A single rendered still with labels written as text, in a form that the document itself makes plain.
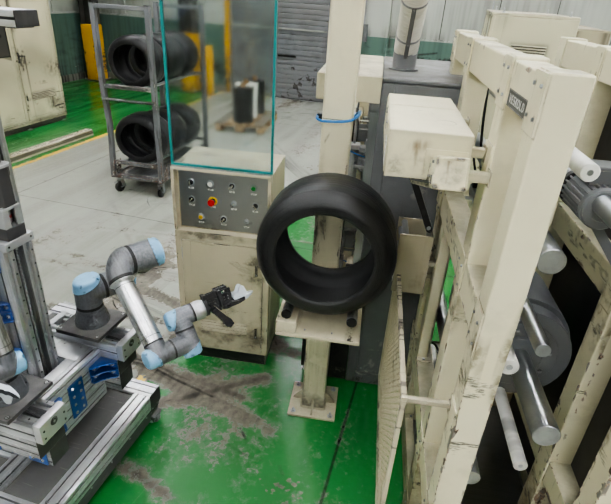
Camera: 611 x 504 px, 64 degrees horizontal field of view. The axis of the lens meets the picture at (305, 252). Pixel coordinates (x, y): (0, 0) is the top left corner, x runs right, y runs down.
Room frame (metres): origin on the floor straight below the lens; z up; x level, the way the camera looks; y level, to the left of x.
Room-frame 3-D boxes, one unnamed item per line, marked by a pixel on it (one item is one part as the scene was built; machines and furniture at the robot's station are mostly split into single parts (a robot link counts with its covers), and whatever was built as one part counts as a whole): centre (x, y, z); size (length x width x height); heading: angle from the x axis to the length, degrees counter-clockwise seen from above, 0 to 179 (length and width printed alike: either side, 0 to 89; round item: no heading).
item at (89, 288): (1.84, 0.96, 0.88); 0.13 x 0.12 x 0.14; 136
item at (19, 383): (1.36, 1.09, 0.77); 0.15 x 0.15 x 0.10
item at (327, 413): (2.14, -0.11, 0.02); 0.27 x 0.27 x 0.04; 83
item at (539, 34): (5.44, -2.01, 1.05); 1.61 x 0.73 x 2.10; 165
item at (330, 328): (1.89, -0.10, 0.80); 0.37 x 0.36 x 0.02; 83
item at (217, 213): (2.65, 0.45, 0.63); 0.56 x 0.41 x 1.27; 83
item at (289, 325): (1.90, 0.04, 0.84); 0.36 x 0.09 x 0.06; 173
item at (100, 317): (1.84, 0.96, 0.77); 0.15 x 0.15 x 0.10
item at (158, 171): (5.72, 1.78, 0.96); 1.36 x 0.71 x 1.92; 165
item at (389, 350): (1.62, -0.40, 0.65); 0.90 x 0.02 x 0.70; 173
